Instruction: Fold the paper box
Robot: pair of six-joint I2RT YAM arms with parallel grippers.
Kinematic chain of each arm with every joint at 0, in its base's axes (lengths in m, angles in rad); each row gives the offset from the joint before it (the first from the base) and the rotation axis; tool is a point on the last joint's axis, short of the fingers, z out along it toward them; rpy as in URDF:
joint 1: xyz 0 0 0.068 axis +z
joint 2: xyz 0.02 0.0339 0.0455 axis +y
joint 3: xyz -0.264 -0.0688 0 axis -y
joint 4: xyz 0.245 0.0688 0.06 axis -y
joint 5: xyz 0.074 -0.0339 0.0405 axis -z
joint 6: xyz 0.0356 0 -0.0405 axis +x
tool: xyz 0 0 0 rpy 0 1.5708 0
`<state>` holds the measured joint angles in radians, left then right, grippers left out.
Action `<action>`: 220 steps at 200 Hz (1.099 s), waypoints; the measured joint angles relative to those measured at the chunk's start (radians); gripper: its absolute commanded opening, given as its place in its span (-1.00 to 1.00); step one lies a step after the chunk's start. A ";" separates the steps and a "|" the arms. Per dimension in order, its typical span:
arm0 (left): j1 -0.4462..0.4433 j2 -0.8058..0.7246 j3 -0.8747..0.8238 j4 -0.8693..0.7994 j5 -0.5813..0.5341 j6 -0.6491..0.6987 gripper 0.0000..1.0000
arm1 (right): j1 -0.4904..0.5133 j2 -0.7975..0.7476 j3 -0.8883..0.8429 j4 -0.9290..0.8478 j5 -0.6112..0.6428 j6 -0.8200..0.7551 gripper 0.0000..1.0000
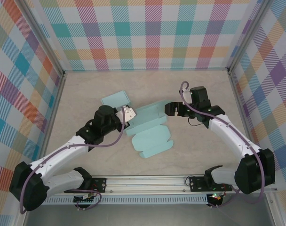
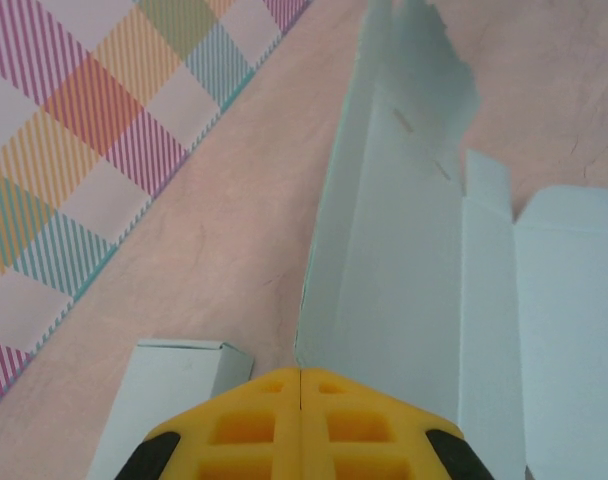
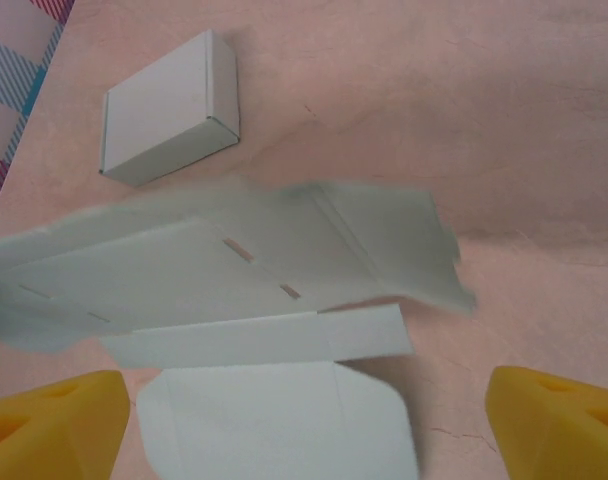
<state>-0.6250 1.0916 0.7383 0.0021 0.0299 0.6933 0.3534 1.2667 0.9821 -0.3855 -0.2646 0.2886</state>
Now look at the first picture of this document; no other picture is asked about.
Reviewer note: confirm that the light blue paper box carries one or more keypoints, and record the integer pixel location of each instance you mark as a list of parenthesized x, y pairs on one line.
[(150, 141), (114, 100)]

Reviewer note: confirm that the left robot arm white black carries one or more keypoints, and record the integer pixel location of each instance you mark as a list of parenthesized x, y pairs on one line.
[(58, 155)]

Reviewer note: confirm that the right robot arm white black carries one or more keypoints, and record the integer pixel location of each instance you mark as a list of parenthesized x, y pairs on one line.
[(230, 134)]

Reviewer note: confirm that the left controller board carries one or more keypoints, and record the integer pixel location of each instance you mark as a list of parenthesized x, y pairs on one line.
[(84, 200)]

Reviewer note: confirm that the controller board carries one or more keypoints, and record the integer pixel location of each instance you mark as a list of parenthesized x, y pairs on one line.
[(216, 197), (84, 200)]

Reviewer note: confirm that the right controller board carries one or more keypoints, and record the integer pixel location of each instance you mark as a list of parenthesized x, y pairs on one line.
[(216, 197)]

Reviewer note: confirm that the grey metal panel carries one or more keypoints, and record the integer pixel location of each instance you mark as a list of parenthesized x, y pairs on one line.
[(145, 216)]

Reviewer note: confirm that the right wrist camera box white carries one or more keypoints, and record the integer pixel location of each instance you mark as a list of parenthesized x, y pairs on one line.
[(186, 95)]

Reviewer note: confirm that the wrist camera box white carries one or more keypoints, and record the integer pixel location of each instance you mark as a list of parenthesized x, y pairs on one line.
[(186, 95), (127, 115)]

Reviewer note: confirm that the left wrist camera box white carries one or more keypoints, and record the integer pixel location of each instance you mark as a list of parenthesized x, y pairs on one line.
[(127, 115)]

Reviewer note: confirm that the right aluminium side rail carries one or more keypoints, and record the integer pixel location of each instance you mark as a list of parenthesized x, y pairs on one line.
[(237, 94)]

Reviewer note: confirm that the aluminium side rail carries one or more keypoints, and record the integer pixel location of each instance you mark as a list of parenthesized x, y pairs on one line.
[(237, 94), (58, 94)]

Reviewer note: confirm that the left aluminium side rail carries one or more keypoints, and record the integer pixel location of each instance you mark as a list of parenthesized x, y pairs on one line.
[(58, 94)]

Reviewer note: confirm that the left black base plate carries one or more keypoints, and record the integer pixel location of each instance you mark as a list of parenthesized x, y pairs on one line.
[(99, 184)]

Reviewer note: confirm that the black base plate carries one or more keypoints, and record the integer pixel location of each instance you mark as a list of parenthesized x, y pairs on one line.
[(197, 184), (99, 184)]

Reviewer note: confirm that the aluminium mounting rail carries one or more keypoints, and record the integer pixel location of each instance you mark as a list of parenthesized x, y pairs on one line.
[(145, 183)]

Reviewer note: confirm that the right aluminium frame post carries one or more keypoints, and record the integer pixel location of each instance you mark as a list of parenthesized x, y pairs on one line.
[(247, 35)]

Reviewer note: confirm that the aluminium frame post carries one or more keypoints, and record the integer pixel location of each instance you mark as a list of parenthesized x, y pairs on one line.
[(45, 35), (247, 35)]

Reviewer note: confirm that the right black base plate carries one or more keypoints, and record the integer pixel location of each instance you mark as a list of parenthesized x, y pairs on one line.
[(197, 184)]

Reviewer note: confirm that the left aluminium frame post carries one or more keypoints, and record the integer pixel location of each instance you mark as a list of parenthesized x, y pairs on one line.
[(45, 35)]

